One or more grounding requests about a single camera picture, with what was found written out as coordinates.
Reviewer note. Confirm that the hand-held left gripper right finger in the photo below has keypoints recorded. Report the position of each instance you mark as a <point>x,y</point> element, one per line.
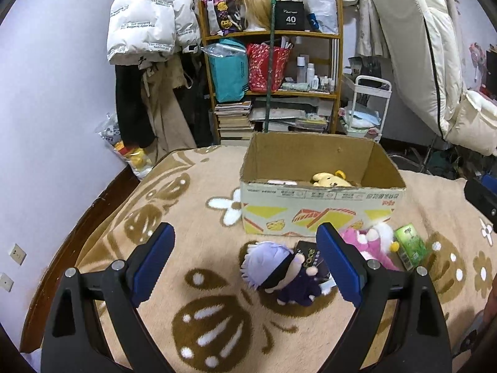
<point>341,264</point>

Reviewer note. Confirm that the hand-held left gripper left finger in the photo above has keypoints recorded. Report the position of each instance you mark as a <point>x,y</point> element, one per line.
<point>155,264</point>

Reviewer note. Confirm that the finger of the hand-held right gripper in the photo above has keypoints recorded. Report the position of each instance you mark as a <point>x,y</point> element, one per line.
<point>481,202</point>

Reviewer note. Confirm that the pink white fluffy plush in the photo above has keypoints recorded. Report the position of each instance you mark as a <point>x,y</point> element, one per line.
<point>369,244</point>

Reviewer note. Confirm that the printed cardboard box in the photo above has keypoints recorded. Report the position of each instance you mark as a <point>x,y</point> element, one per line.
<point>310,202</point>

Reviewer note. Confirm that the purple haired plush doll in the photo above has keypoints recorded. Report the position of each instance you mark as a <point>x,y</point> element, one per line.
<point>268,260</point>

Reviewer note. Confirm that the black card pack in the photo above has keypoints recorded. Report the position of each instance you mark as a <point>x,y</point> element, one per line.
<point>308,254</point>

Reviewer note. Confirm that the dark folding stand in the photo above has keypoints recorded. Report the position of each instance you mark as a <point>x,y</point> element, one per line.
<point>446,163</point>

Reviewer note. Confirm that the beige patterned blanket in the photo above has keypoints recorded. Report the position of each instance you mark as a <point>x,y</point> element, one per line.
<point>174,209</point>

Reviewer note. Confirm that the green carton box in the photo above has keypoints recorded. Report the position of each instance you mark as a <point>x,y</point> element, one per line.
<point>411,246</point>

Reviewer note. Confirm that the white quilt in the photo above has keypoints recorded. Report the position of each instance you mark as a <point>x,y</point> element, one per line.
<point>477,124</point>

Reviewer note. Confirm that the yellow bear plush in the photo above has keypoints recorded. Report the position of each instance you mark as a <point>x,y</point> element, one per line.
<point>326,178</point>

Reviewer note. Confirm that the pink white flat packet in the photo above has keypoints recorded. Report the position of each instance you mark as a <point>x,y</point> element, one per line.
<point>281,182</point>

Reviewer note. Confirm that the plastic bag of toys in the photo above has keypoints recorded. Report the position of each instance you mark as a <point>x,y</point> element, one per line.
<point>136,159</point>

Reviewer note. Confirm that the light blue folded cloth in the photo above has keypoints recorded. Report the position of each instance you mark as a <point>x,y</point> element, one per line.
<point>363,118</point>

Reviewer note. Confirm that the beige coat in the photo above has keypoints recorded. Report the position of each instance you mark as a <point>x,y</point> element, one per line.
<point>167,116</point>

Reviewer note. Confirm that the white trolley cart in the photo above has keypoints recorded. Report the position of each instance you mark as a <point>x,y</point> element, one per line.
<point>372,90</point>

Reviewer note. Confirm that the pile of magazines and papers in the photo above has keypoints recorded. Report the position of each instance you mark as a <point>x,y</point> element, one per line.
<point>287,116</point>

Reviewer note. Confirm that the black coat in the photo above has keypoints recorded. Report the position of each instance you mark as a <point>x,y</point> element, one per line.
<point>128,108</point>

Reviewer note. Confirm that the stack of books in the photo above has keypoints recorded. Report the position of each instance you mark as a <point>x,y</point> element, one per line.
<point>233,122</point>

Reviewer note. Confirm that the white folded mattress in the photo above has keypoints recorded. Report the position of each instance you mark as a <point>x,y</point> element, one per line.
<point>411,27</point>

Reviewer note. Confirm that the group of white cosmetic bottles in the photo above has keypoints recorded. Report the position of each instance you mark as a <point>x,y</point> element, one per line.
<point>310,74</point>

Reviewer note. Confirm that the teal tote bag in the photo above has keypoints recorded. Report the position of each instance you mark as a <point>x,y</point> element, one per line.
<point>229,77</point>

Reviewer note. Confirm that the red patterned gift bag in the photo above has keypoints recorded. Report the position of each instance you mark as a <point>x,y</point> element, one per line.
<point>264,70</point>

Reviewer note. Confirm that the green pole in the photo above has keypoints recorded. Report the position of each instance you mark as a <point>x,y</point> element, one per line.
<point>270,66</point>

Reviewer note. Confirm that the wooden shelf rack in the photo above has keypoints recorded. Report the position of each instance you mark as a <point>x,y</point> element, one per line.
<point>271,35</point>

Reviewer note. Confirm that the white puffer jacket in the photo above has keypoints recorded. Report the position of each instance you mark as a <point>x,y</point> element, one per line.
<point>139,19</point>

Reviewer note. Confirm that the black cardboard box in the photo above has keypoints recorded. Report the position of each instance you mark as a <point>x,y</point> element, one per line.
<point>291,17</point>

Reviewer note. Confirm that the clear plastic bag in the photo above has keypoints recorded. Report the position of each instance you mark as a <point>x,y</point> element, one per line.
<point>320,4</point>

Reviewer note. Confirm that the black pink printed bag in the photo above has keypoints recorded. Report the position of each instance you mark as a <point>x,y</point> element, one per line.
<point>223,7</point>

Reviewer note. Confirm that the blonde wig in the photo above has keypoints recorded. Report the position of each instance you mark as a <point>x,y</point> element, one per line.
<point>254,7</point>

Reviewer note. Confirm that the white wall socket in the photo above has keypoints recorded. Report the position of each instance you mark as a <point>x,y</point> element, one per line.
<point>17,254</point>
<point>6,281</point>

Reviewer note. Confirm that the pink printed wall poster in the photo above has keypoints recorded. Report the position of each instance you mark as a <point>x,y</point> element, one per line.
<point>479,58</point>

